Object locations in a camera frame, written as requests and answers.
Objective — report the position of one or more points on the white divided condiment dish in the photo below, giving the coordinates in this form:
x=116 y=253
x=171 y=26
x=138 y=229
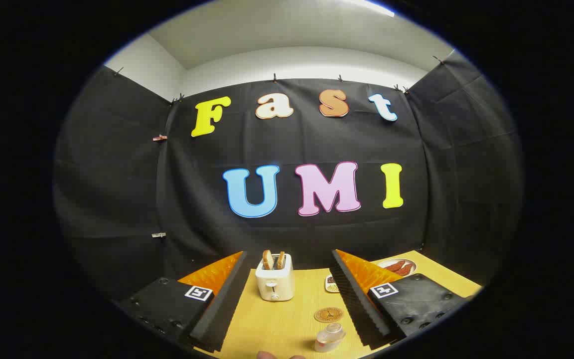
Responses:
x=332 y=283

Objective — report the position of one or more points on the white round plate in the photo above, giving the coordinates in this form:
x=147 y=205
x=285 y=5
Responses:
x=409 y=263

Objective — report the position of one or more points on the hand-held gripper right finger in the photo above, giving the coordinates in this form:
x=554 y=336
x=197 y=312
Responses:
x=354 y=299

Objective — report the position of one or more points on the wooden table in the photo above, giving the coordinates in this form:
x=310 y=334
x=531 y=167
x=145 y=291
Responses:
x=287 y=324

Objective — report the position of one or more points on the ceiling light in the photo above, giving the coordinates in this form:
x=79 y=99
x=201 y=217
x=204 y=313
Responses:
x=369 y=6

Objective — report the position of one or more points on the pink clip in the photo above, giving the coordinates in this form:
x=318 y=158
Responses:
x=160 y=137

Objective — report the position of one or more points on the clear juice bottle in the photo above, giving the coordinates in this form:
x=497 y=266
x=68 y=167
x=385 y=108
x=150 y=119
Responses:
x=329 y=338

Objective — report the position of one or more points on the round brown coaster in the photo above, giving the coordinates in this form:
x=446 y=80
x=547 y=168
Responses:
x=328 y=314

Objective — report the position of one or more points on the toast slice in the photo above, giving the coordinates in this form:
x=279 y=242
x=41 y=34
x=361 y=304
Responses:
x=280 y=260
x=267 y=259

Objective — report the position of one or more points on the black backdrop cloth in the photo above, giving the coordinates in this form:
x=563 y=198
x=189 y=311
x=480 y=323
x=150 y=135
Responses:
x=292 y=139

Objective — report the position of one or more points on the white toaster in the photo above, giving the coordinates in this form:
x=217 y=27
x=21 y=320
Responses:
x=274 y=284

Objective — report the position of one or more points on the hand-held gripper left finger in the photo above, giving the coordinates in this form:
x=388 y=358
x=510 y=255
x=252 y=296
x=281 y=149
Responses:
x=227 y=309

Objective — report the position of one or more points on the white clip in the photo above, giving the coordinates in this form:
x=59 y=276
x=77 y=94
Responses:
x=158 y=234

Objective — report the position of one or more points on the red sausage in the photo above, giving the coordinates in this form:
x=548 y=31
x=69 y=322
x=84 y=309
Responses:
x=395 y=266
x=405 y=269

